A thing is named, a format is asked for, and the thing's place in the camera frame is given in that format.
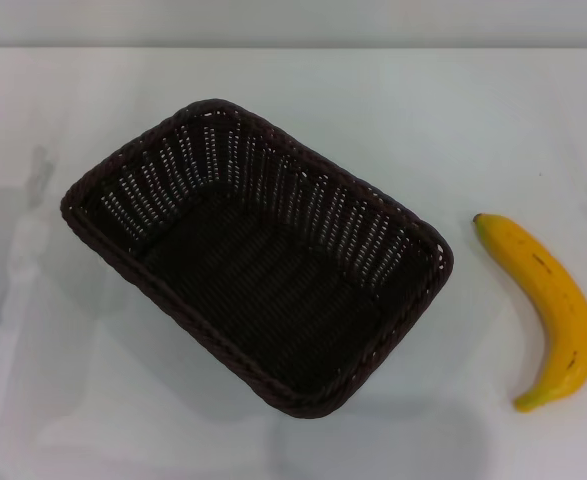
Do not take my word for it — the dark woven plastic basket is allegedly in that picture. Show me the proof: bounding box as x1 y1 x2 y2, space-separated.
59 98 456 420

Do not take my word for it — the yellow banana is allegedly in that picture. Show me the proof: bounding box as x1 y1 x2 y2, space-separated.
472 212 587 414

